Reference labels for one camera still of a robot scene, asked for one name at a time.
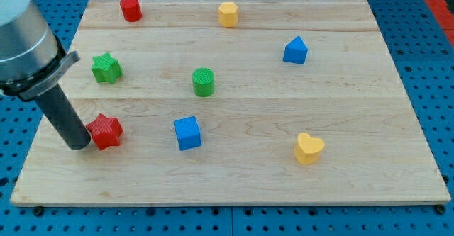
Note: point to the red star block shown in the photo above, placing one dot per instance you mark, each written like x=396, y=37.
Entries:
x=105, y=131

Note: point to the red cylinder block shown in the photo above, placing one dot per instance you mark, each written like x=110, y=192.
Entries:
x=131, y=10

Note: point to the yellow heart block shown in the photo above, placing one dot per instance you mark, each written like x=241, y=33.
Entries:
x=308, y=149

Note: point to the green star block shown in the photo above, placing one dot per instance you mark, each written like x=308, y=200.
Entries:
x=106, y=68

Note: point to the blue cube block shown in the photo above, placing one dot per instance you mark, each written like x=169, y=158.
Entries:
x=187, y=132

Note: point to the blue triangular block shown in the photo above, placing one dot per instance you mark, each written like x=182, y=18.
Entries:
x=296, y=51

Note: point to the blue pegboard base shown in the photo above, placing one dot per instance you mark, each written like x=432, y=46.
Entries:
x=419, y=35

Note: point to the green cylinder block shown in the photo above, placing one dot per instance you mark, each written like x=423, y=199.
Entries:
x=203, y=82

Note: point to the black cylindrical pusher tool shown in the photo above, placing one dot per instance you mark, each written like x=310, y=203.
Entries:
x=59, y=111

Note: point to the yellow octagonal block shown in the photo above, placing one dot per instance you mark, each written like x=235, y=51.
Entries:
x=228, y=14

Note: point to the wooden board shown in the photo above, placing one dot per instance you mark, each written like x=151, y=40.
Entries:
x=348, y=93

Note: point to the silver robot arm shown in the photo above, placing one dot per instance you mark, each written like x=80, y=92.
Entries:
x=32, y=58

